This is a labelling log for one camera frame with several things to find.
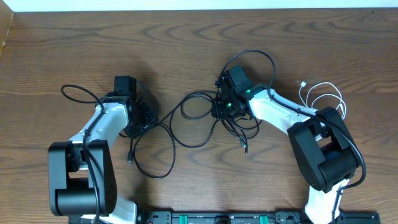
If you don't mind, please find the black USB cable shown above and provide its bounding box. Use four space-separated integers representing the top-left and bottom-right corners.
119 90 264 180

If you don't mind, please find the white USB cable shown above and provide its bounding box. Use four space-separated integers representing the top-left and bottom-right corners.
294 79 347 120

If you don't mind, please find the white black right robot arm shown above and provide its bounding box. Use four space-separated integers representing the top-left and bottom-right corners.
212 81 366 223

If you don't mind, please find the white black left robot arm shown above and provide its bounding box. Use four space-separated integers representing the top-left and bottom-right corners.
48 90 158 223

